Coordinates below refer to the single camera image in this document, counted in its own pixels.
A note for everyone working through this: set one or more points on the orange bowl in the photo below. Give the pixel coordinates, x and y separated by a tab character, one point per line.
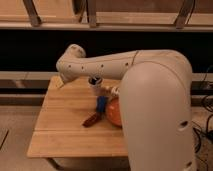
113	112

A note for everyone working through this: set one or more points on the white labelled packet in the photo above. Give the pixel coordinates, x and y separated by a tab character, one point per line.
112	91

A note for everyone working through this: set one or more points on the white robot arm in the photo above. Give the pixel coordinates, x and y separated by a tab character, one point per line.
154	101

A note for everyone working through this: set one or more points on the wooden shelf frame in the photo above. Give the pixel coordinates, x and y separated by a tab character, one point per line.
108	15

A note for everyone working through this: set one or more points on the blue rectangular block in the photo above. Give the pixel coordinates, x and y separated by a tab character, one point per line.
101	104

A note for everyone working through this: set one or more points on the dark red oblong object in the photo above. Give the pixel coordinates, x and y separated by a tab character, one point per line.
92	120

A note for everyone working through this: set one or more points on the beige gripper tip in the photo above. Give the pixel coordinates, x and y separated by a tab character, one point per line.
60	83

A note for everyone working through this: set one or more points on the wooden table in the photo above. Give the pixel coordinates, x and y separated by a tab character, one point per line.
59	132

